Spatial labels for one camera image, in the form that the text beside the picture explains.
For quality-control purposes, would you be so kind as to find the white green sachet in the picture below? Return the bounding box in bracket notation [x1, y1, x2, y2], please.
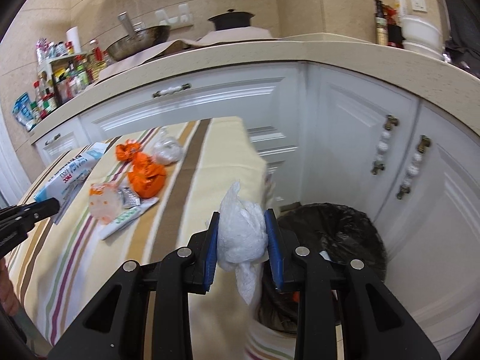
[98, 197, 159, 241]

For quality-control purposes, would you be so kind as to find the silver foil blister wrapper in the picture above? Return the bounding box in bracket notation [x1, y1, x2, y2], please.
[118, 185, 142, 209]

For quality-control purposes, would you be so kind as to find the blue snack bag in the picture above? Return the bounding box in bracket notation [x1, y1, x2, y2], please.
[12, 93, 37, 132]

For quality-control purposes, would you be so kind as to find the striped tablecloth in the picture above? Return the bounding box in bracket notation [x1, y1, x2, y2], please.
[7, 117, 278, 348]

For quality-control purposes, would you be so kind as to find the cooking oil bottle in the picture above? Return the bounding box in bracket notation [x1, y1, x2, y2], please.
[89, 39, 108, 82]

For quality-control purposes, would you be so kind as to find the dark sauce bottle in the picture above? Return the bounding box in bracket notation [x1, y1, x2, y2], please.
[375, 0, 388, 46]

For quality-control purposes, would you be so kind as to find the white paper towel roll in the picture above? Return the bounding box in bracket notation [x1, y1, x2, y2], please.
[66, 26, 81, 54]

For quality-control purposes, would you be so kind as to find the cabinet door handle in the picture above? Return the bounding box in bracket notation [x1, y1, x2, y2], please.
[396, 135, 431, 200]
[370, 115, 400, 175]

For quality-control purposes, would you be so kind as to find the clear plastic bag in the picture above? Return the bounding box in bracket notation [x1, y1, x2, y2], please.
[152, 127, 184, 166]

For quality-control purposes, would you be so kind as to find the drawer handle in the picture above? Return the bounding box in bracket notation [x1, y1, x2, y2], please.
[45, 133, 61, 146]
[152, 83, 191, 98]

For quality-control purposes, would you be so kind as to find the black pot with lid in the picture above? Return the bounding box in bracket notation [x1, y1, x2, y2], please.
[208, 9, 255, 31]

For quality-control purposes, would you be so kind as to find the red packet by bottle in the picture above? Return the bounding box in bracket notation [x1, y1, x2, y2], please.
[383, 5, 404, 49]

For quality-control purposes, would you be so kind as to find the beige stove cover cloth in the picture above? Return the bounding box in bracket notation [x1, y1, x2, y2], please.
[98, 26, 274, 82]

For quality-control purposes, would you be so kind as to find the black-lined trash bin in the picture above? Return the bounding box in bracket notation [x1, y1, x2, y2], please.
[256, 202, 387, 335]

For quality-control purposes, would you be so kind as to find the translucent orange dotted wrapper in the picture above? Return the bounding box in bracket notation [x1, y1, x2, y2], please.
[89, 182, 123, 224]

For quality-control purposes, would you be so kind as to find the condiment rack with bottles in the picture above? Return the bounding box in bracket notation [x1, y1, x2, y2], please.
[33, 38, 97, 119]

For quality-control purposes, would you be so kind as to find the drawer handle centre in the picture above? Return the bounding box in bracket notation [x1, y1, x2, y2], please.
[152, 83, 191, 98]

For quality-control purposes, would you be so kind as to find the white wall socket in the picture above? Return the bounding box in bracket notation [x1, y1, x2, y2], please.
[410, 0, 427, 13]

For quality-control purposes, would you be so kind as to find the large orange bag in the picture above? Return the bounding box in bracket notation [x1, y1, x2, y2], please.
[128, 152, 167, 199]

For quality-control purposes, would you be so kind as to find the white double wall outlet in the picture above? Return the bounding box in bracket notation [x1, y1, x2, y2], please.
[154, 2, 194, 30]

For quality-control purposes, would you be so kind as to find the person's left hand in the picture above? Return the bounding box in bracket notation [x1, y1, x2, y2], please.
[0, 258, 20, 316]

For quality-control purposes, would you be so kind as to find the cabinet door handle left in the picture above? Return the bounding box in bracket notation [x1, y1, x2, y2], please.
[370, 115, 400, 175]

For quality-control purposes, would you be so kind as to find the metal wok pan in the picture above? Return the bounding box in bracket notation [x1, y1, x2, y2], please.
[106, 11, 171, 62]

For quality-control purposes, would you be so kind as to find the drawer handle left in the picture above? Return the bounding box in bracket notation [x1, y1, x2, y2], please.
[45, 133, 61, 146]

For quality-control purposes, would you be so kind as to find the small orange bag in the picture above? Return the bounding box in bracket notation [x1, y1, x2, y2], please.
[115, 140, 143, 163]

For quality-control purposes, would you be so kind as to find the cabinet door handle right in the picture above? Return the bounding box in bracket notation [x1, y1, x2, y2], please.
[396, 135, 431, 200]

